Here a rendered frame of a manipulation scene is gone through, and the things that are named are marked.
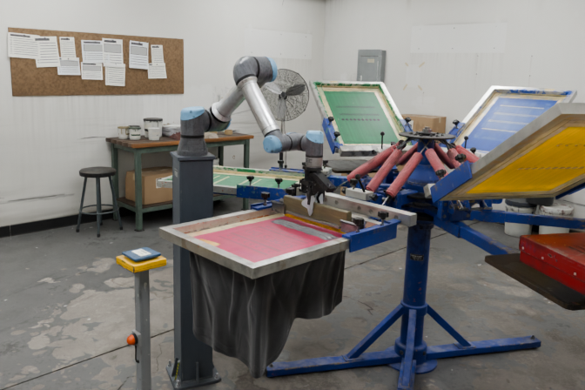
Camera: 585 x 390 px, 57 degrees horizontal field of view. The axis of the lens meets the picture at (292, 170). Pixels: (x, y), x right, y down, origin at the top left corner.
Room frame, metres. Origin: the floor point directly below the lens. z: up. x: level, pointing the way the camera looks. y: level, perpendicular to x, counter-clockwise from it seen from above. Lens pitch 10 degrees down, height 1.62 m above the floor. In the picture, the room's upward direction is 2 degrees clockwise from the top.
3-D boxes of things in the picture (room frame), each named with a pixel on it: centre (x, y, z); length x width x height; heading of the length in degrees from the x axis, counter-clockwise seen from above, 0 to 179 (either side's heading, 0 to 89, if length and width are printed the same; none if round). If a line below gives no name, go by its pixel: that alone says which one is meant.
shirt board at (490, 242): (2.24, -0.88, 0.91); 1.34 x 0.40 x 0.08; 14
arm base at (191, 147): (2.67, 0.50, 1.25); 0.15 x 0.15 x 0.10
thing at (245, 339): (1.95, 0.25, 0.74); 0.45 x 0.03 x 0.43; 44
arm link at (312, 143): (2.32, -0.09, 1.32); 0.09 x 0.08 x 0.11; 48
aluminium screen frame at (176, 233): (2.16, 0.04, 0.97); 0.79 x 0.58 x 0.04; 134
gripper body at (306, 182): (2.32, -0.09, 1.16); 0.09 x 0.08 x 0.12; 44
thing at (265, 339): (1.97, -0.06, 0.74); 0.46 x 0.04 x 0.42; 134
